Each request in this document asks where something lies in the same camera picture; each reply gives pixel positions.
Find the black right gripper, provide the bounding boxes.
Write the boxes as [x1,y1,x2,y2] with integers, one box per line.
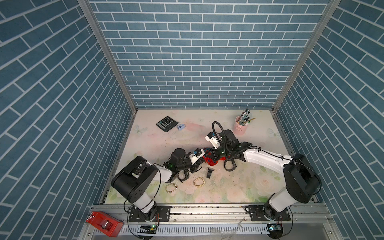
[203,146,232,162]

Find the red blue towel cloth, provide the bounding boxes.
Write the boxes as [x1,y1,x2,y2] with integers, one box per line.
[203,156,225,166]

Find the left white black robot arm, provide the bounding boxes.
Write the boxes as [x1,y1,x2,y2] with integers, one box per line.
[111,148,206,218]

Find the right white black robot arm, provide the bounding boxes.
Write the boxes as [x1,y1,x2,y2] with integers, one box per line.
[206,130,322,221]

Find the gold watch right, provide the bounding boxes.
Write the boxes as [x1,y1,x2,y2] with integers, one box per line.
[193,177,206,188]

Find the gold watch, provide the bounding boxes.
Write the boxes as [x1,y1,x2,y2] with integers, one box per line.
[193,177,206,188]
[165,183,179,194]

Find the gold watch left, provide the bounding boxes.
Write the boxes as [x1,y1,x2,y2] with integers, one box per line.
[165,183,179,194]

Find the pink pen holder cup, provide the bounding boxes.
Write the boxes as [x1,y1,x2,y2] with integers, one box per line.
[233,116,249,136]

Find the pens in cup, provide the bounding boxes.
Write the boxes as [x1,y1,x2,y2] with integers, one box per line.
[236,108,255,126]

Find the light blue stapler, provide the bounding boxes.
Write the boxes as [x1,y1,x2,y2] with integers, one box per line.
[177,124,186,131]

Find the black desktop calculator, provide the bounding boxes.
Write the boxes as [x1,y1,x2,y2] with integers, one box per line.
[156,116,179,133]

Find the red box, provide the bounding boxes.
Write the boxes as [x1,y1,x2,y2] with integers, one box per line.
[86,211,124,237]

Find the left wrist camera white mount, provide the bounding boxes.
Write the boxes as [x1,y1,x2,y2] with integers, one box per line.
[189,149,205,165]

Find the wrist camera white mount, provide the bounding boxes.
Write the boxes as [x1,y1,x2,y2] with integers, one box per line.
[205,132,222,149]
[189,149,205,165]

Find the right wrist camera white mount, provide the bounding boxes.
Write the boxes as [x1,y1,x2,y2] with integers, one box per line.
[205,132,222,149]

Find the black corrugated cable hose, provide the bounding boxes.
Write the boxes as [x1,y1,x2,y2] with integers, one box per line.
[211,121,232,163]

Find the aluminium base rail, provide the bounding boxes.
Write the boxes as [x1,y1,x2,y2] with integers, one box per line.
[91,202,341,240]

